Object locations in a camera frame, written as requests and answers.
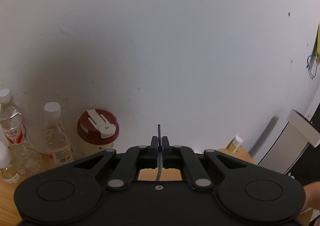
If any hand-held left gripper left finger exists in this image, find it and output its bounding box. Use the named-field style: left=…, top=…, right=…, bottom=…
left=72, top=136, right=160, bottom=190

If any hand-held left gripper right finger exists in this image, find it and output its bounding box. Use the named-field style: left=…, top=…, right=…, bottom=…
left=161, top=136, right=248, bottom=190

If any grey shoelace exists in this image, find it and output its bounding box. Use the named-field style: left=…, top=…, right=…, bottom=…
left=155, top=124, right=164, bottom=182

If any person's right forearm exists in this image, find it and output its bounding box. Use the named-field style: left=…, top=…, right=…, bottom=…
left=302, top=181, right=320, bottom=211

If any red-lidded patterned tumbler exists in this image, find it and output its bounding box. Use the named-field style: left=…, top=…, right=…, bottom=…
left=76, top=109, right=120, bottom=159

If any white pill bottle yellow label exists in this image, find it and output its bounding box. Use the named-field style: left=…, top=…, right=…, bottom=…
left=227, top=136, right=244, bottom=154

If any white-label water bottle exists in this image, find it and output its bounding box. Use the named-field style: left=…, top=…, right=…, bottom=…
left=44, top=102, right=75, bottom=165

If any small white-capped clear bottle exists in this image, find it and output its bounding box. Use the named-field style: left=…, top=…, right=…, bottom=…
left=0, top=140, right=21, bottom=184

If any yellow-green packet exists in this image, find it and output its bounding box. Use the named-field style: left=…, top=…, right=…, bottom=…
left=311, top=20, right=320, bottom=64

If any blue wire hanger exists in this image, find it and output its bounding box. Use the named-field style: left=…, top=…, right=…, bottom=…
left=307, top=54, right=318, bottom=81

